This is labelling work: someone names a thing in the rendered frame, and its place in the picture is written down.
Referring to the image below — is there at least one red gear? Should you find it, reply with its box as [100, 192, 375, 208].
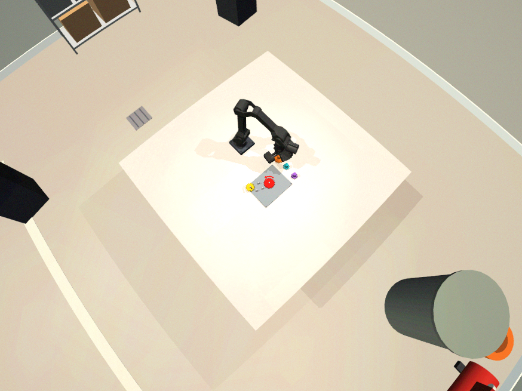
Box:
[264, 178, 275, 188]

